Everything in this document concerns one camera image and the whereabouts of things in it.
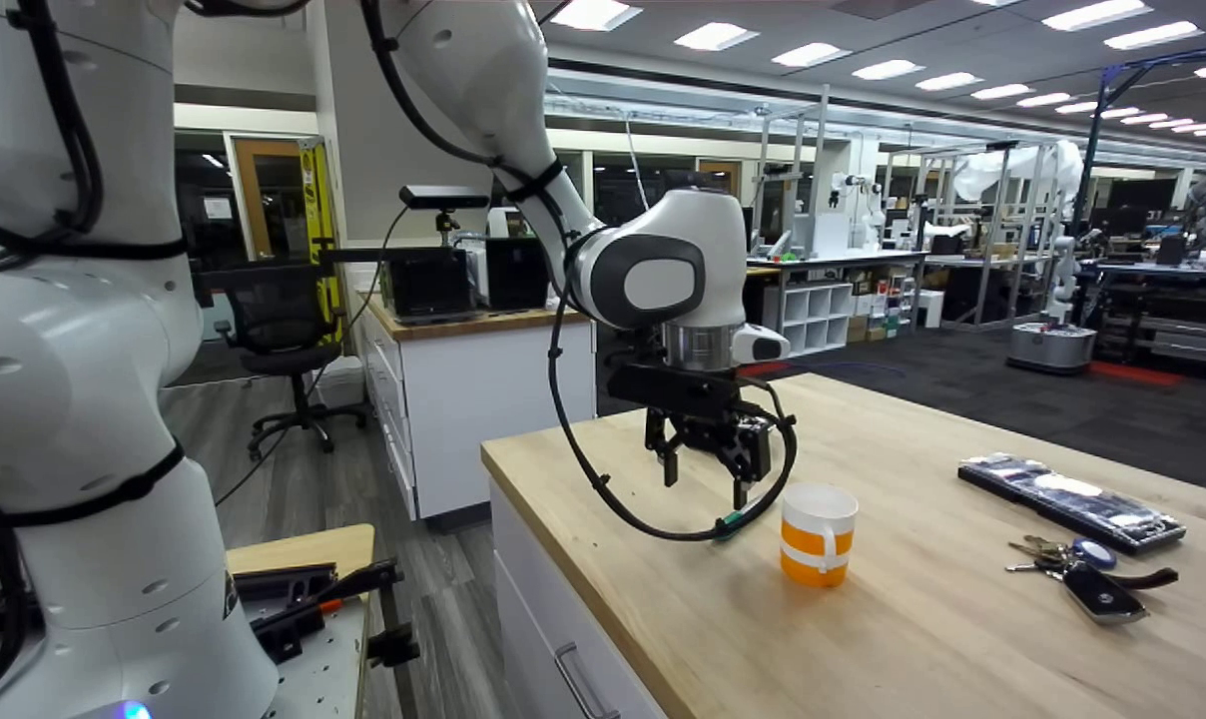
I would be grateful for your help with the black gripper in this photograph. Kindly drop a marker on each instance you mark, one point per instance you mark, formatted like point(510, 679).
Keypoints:
point(695, 402)

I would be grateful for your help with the green capped marker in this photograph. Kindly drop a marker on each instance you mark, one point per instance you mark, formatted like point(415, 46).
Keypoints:
point(733, 524)

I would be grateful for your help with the orange and white mug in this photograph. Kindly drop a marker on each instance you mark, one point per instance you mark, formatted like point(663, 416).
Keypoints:
point(814, 546)

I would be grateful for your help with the white storage shelf unit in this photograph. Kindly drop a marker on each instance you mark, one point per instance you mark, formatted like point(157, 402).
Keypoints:
point(814, 317)

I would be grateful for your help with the white cabinet with wooden top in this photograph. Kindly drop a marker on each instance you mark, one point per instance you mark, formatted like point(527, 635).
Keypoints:
point(495, 402)

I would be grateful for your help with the black computer box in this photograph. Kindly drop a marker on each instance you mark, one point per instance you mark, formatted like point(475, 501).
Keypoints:
point(518, 273)

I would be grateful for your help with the black monitor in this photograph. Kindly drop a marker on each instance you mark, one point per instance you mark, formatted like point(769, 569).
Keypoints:
point(427, 287)

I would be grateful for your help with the metal key bunch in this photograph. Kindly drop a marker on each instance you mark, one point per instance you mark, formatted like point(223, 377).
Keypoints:
point(1047, 554)

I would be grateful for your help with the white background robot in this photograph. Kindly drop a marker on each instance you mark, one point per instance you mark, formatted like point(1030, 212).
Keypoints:
point(1047, 264)

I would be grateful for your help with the wooden platform board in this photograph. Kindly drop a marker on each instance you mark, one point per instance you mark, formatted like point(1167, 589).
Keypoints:
point(303, 546)

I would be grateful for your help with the black clamp tools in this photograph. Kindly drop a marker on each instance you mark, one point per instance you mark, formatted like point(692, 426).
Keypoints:
point(315, 605)

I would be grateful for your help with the ceiling light panel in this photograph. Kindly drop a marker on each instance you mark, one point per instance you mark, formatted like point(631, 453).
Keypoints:
point(1095, 12)
point(597, 12)
point(1150, 35)
point(888, 71)
point(715, 39)
point(948, 83)
point(809, 52)

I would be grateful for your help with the black office chair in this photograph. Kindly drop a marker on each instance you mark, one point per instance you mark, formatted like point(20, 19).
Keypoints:
point(285, 333)

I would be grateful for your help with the black camera on stand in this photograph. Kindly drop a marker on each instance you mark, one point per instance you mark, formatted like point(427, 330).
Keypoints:
point(443, 196)

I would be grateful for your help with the white perforated base plate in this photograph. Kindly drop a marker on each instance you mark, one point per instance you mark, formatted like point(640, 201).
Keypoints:
point(329, 679)

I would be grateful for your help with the yellow door post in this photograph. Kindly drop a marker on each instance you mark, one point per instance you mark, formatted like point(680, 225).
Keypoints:
point(321, 225)

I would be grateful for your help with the blue metal arch frame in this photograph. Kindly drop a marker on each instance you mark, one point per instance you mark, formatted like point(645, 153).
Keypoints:
point(1095, 120)

